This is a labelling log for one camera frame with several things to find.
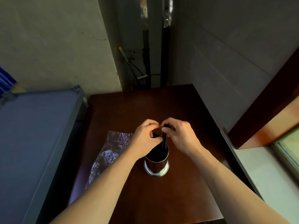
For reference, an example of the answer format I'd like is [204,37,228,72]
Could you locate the dark pipe with plastic wrap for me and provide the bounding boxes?
[160,0,173,88]

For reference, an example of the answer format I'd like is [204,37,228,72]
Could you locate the perforated steel utensil holder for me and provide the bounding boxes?
[144,143,170,178]

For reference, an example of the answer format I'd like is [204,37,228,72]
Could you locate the clear plastic bag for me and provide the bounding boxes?
[84,130,134,190]

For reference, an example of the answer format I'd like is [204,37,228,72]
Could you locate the cluster of black chopsticks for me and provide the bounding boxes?
[146,130,168,161]

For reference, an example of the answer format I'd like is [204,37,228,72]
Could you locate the person's left forearm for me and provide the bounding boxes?
[50,150,140,224]

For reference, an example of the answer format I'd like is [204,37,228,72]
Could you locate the person's right forearm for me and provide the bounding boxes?
[189,147,290,224]

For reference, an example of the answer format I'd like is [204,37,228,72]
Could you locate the long table with blue skirt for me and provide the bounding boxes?
[0,66,17,96]

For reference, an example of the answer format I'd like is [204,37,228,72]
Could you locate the black vertical pipe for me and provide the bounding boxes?
[140,0,152,89]

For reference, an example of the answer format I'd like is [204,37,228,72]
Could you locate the grey plastic cart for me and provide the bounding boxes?
[0,85,86,224]

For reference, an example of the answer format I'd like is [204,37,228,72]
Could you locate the person's right hand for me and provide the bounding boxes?
[160,117,204,158]

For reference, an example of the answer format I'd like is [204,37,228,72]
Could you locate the white-silled low window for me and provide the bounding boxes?
[221,127,299,224]

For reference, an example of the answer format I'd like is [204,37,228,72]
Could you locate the person's left hand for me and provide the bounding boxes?
[128,119,164,161]

